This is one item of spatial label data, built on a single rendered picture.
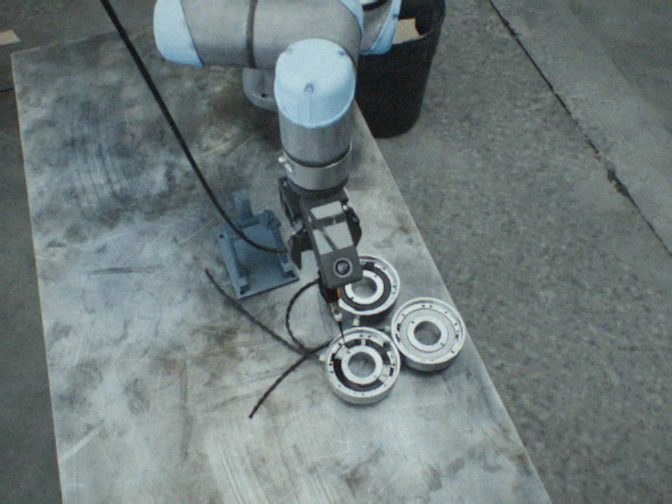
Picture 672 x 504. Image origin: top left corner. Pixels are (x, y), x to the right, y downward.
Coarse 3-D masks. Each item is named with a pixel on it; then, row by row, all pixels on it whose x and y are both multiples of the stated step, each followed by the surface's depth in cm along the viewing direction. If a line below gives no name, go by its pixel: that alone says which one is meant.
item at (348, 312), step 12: (384, 264) 106; (372, 276) 106; (396, 276) 104; (348, 288) 104; (396, 288) 104; (360, 300) 103; (372, 300) 103; (396, 300) 104; (348, 312) 102; (360, 312) 101; (372, 312) 101; (384, 312) 102
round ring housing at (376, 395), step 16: (336, 336) 99; (352, 336) 100; (384, 336) 99; (336, 352) 99; (352, 352) 99; (368, 352) 99; (336, 384) 95; (384, 384) 96; (352, 400) 95; (368, 400) 95
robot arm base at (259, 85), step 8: (248, 72) 127; (256, 72) 125; (264, 72) 124; (272, 72) 123; (248, 80) 127; (256, 80) 126; (264, 80) 125; (272, 80) 124; (248, 88) 128; (256, 88) 127; (264, 88) 127; (272, 88) 125; (248, 96) 130; (256, 96) 127; (264, 96) 128; (272, 96) 126; (256, 104) 129; (264, 104) 128; (272, 104) 127
